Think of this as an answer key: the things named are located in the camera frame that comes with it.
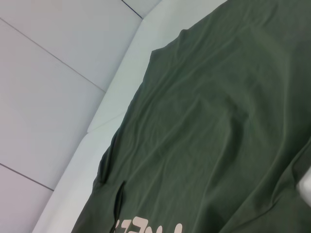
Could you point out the dark green FREE t-shirt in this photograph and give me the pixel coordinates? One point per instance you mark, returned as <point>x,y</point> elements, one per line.
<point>206,121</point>

